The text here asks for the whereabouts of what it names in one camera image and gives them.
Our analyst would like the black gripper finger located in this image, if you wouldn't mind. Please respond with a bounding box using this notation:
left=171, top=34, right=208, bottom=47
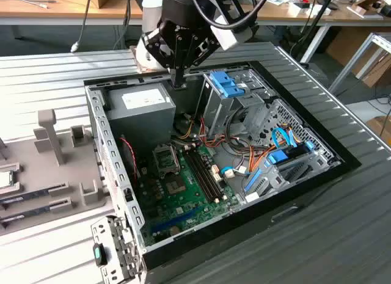
left=143, top=29, right=180, bottom=89
left=179, top=36, right=221, bottom=89

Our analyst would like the silver CPU green edge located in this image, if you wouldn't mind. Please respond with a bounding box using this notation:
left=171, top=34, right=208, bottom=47
left=0, top=170, right=15, bottom=191

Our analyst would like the blue drive bay latch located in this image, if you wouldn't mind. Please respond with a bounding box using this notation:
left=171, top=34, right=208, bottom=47
left=210, top=70, right=241, bottom=99

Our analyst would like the grey power supply unit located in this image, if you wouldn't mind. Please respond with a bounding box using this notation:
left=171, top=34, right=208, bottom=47
left=102, top=82, right=178, bottom=153

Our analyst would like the metal locking lever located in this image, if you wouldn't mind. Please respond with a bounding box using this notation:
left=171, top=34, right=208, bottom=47
left=172, top=142, right=185, bottom=177

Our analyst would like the metal socket cover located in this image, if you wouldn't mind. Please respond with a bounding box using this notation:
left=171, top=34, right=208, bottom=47
left=152, top=142, right=181, bottom=177

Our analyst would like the black case fan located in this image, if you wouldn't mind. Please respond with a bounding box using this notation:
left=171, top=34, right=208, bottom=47
left=117, top=133, right=142, bottom=183

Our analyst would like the black RAM slot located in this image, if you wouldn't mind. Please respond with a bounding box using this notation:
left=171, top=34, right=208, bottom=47
left=194, top=144, right=228, bottom=200
left=191, top=145, right=224, bottom=202
left=184, top=147, right=217, bottom=205
left=187, top=146, right=221, bottom=203

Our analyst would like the small white box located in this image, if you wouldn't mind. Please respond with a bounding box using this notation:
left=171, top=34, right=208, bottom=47
left=288, top=0, right=332, bottom=18

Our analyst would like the blue disk carrier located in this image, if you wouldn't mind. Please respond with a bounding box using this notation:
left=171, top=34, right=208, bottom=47
left=243, top=139, right=316, bottom=194

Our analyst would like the green motherboard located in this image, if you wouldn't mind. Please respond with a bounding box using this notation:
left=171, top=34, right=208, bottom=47
left=134, top=140, right=248, bottom=248

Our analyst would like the black stand pole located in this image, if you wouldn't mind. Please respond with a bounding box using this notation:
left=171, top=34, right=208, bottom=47
left=288, top=0, right=337, bottom=65

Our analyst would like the grey parts rack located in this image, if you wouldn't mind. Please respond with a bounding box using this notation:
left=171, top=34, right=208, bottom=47
left=0, top=109, right=115, bottom=236

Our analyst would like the blue expansion slot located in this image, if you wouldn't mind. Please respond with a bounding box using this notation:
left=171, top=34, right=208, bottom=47
left=149, top=206, right=202, bottom=235

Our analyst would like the wooden desk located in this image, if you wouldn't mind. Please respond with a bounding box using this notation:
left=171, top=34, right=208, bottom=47
left=0, top=0, right=144, bottom=26
left=256, top=0, right=391, bottom=65

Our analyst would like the grey disk bay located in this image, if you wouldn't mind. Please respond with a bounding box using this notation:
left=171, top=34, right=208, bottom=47
left=243, top=148, right=343, bottom=202

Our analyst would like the black PC case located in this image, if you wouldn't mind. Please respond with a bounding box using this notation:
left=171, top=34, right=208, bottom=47
left=82, top=60, right=363, bottom=284

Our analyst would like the open cardboard box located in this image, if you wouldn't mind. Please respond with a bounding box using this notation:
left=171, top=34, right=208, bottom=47
left=351, top=0, right=391, bottom=20

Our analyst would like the dark blue RAM stick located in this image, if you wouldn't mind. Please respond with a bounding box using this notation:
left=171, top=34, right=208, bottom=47
left=0, top=204, right=51, bottom=224
left=0, top=188, right=51, bottom=205

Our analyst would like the large cardboard box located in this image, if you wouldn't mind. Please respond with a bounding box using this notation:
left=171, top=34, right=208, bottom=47
left=325, top=27, right=391, bottom=88

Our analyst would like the teal latch tab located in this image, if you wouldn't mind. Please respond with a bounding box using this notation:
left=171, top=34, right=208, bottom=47
left=92, top=242, right=108, bottom=267

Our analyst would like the small cardboard box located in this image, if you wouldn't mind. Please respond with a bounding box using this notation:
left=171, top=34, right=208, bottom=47
left=365, top=115, right=391, bottom=144

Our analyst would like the thick black camera cable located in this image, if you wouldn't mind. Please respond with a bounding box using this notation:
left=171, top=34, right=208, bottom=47
left=188, top=0, right=272, bottom=31

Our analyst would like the white wrist camera black mount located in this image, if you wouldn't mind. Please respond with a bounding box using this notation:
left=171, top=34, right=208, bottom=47
left=209, top=0, right=259, bottom=51

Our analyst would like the yellow black wire bundle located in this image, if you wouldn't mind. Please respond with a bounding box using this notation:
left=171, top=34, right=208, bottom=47
left=178, top=114, right=196, bottom=141

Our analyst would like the black cable bundle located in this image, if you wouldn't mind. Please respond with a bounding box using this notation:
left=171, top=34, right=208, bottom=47
left=224, top=108, right=254, bottom=153

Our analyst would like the red orange wire bundle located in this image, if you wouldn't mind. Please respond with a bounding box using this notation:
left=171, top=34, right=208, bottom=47
left=197, top=114, right=228, bottom=149

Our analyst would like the red fan wire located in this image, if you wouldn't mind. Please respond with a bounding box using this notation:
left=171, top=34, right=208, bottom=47
left=119, top=137, right=138, bottom=180

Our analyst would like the grey dangling cable with plug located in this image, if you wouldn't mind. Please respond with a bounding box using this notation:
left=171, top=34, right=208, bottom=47
left=70, top=0, right=93, bottom=53

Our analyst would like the blue SATA wire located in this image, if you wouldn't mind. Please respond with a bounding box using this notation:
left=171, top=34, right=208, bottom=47
left=271, top=127, right=299, bottom=149

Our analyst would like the grey card retention bracket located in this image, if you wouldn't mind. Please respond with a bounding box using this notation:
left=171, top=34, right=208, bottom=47
left=90, top=214, right=147, bottom=282

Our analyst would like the aluminium shelf frame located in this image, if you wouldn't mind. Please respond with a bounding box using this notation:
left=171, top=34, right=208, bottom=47
left=328, top=32, right=391, bottom=95

